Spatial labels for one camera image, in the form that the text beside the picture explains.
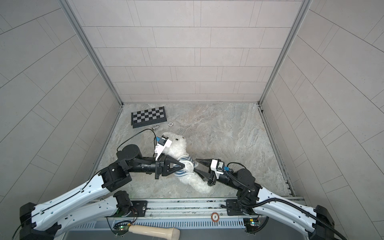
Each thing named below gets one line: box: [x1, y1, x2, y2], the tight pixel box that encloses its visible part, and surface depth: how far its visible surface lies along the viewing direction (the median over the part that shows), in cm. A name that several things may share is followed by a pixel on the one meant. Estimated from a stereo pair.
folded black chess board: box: [131, 106, 167, 129], surface depth 105 cm
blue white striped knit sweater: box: [174, 155, 199, 177], surface depth 56 cm
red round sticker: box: [211, 212, 220, 223], surface depth 71 cm
